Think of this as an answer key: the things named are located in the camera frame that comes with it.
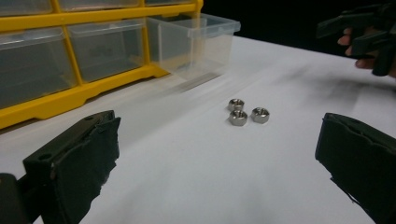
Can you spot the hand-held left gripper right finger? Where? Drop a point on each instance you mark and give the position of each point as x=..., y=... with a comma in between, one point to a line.
x=364, y=161

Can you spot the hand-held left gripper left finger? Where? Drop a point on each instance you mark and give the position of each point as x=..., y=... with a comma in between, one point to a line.
x=77, y=161

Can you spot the steel hex nut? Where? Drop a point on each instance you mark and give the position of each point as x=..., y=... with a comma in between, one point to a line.
x=236, y=104
x=238, y=118
x=260, y=115

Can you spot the single clear plastic drawer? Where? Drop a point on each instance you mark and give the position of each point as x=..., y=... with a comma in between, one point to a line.
x=202, y=46

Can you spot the yellow organizer cabinet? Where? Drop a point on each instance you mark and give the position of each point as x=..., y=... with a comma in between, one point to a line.
x=77, y=93

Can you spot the group of closed cabinet drawers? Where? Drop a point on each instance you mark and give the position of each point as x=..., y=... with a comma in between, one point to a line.
x=106, y=53

